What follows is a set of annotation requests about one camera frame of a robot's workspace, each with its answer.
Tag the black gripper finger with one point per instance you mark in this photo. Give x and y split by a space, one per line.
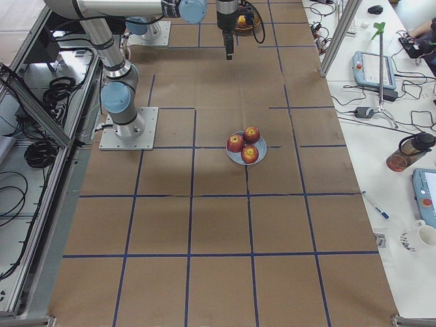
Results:
228 40

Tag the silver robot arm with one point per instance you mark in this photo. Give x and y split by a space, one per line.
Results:
118 95
140 26

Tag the woven wicker basket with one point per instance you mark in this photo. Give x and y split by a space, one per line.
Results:
254 24

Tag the light blue plate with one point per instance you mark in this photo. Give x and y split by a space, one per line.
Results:
260 145

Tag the red apple on plate front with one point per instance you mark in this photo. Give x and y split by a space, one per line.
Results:
249 154

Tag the teach pendant tablet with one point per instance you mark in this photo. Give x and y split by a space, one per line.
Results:
366 67

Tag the black computer mouse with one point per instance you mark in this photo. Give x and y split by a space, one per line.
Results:
375 9

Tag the green tipped metal pole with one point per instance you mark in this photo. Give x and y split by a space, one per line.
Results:
379 30

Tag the dark water bottle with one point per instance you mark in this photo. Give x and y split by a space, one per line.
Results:
410 150

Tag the blue white pen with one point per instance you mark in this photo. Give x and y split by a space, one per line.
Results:
382 212

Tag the white mug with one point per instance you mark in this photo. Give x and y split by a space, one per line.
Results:
422 237

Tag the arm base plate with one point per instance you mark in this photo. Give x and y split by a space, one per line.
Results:
161 41
138 135

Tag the aluminium frame post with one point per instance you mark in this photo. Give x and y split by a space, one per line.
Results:
348 13

